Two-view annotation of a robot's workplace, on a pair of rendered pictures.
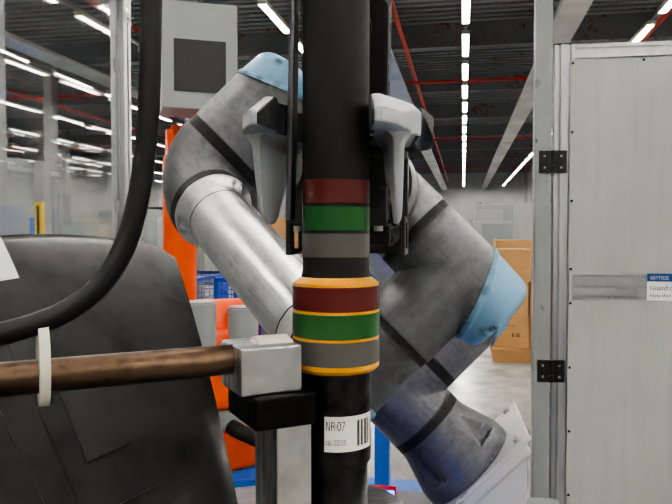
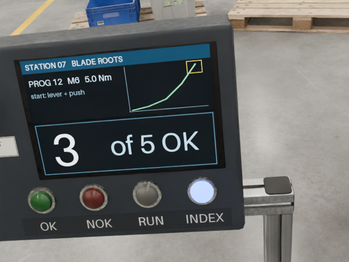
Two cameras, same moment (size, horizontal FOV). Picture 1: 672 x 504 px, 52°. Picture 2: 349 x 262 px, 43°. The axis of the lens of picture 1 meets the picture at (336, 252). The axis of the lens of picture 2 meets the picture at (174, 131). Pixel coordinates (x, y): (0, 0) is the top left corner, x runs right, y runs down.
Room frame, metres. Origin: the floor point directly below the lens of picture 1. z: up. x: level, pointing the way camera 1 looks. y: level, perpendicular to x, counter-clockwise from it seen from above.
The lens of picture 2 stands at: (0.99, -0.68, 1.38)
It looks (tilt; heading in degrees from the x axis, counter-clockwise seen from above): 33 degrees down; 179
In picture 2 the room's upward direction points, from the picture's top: 8 degrees counter-clockwise
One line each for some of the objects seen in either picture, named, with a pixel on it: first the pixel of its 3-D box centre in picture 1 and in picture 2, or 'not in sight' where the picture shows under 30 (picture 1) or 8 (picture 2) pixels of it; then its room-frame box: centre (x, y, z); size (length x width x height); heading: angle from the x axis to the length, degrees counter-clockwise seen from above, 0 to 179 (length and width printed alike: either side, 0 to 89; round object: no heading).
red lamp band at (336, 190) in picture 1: (336, 192); not in sight; (0.34, 0.00, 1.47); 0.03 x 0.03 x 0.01
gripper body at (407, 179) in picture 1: (355, 187); not in sight; (0.45, -0.01, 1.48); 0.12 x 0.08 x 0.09; 172
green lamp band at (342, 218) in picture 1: (335, 218); not in sight; (0.34, 0.00, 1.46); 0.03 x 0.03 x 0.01
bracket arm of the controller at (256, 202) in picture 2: not in sight; (185, 200); (0.61, -0.68, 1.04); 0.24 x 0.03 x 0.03; 82
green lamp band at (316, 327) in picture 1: (335, 322); not in sight; (0.34, 0.00, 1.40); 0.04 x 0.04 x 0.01
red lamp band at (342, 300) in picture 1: (335, 296); not in sight; (0.34, 0.00, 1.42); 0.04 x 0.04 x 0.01
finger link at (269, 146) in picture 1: (272, 166); not in sight; (0.36, 0.03, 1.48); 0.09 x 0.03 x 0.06; 160
